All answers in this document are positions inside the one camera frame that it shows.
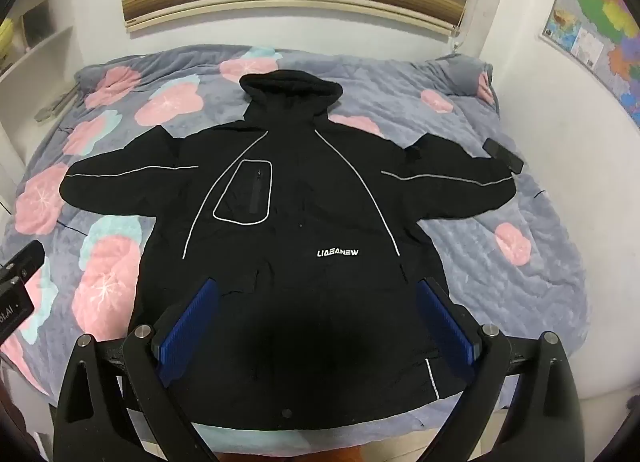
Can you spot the black hooded jacket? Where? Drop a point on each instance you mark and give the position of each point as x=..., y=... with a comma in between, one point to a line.
x=300, y=192

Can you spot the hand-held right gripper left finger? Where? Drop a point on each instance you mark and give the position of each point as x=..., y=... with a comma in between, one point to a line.
x=186, y=332

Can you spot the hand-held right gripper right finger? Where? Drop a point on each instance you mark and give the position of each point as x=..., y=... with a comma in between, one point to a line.
x=450, y=332

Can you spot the wall map poster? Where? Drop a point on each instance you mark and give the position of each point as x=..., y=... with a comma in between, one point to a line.
x=595, y=17

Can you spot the white wall shelf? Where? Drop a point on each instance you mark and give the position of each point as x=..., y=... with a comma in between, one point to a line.
x=45, y=7

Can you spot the grey floral blanket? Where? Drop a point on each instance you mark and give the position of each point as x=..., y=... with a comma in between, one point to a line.
x=500, y=292

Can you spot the grey pillow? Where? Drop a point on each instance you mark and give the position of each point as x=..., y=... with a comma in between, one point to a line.
x=460, y=72

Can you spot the black phone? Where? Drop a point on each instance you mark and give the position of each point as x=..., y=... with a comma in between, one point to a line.
x=504, y=156

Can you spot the yellow object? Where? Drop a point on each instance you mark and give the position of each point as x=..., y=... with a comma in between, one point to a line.
x=6, y=37

